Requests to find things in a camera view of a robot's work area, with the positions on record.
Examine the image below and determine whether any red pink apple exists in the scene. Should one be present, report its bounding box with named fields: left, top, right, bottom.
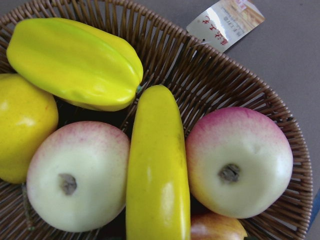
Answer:
left=186, top=107, right=293, bottom=219

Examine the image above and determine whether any paper price tag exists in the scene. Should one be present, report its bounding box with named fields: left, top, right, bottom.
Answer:
left=186, top=0, right=265, bottom=53

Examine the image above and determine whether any brown wicker basket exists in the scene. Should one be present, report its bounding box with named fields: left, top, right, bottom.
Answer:
left=0, top=0, right=313, bottom=240

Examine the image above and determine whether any orange mango fruit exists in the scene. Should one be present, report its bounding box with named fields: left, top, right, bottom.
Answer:
left=191, top=212, right=248, bottom=240

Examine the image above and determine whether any yellow lemon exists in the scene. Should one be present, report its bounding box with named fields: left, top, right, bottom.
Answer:
left=0, top=73, right=59, bottom=184

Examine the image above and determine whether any yellow star fruit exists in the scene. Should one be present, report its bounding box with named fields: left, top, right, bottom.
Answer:
left=6, top=17, right=144, bottom=112

